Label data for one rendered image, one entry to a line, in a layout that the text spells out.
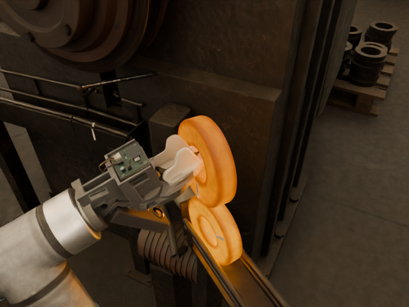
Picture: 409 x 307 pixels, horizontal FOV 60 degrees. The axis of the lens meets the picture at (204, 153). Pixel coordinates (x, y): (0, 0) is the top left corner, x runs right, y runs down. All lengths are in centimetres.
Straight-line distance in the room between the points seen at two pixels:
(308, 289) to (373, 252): 35
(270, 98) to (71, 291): 55
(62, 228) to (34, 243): 4
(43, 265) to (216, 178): 27
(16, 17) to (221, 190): 59
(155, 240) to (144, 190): 44
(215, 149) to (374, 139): 185
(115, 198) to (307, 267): 115
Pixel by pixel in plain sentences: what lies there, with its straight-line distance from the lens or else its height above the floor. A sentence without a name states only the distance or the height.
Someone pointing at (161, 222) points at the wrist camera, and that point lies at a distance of 61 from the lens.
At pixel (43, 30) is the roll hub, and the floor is 101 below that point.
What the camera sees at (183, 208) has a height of 71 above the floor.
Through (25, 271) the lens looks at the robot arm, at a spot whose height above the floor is 87.
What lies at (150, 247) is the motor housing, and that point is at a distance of 98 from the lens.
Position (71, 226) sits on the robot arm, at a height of 91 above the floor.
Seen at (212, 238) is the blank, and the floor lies 67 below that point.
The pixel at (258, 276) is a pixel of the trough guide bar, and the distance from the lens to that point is 71.
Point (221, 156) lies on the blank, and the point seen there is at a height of 96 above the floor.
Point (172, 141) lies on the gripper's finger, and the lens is 56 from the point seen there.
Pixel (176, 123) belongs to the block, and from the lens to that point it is 87.
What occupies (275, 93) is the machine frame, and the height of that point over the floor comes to 87.
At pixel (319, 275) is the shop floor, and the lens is 158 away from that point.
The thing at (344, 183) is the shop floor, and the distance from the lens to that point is 196.
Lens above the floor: 131
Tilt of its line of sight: 41 degrees down
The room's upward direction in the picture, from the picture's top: straight up
